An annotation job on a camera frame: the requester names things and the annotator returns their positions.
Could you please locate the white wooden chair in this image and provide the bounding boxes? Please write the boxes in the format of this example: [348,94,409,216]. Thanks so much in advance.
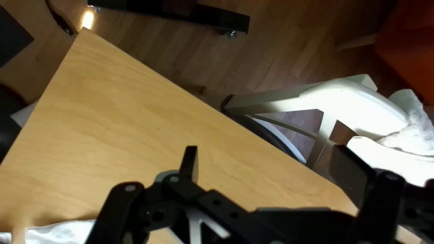
[221,73,434,187]

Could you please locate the white cloth on chair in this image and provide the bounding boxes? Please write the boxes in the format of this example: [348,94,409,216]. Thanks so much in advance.
[379,88,434,157]

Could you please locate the black metal bar foot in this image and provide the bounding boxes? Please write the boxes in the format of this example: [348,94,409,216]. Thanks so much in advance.
[87,0,251,37]

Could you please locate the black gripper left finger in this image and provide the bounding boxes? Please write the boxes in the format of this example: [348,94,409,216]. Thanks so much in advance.
[86,145,255,244]

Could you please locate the round dark disc white rim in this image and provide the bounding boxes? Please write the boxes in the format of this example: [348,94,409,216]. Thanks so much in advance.
[235,113,310,166]

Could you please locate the orange armchair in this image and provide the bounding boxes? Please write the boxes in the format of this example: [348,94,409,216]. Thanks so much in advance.
[373,0,434,109]

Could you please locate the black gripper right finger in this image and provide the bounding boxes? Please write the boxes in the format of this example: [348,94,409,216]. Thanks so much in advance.
[329,144,434,244]

